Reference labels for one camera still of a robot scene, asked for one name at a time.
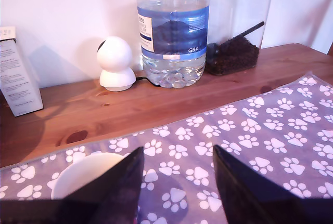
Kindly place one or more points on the dark coffee beans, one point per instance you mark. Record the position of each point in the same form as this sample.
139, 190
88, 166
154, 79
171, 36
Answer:
239, 57

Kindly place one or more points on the mug with dark print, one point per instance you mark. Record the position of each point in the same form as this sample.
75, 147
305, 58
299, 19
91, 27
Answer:
78, 174

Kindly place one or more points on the black scoop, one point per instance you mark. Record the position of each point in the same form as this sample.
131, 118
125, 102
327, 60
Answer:
251, 29

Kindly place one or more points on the clear plastic storage container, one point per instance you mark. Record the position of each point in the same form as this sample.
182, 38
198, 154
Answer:
242, 5

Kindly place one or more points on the large clear water bottle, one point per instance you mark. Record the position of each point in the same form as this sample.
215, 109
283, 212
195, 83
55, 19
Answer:
173, 26

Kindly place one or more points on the small white round camera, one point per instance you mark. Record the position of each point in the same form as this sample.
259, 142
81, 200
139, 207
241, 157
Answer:
114, 55

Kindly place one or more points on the paw print table cloth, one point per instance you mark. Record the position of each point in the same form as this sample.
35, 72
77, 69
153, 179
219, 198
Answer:
260, 143

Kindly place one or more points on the white carton box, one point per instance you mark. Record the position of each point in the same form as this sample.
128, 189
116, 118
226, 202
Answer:
18, 78

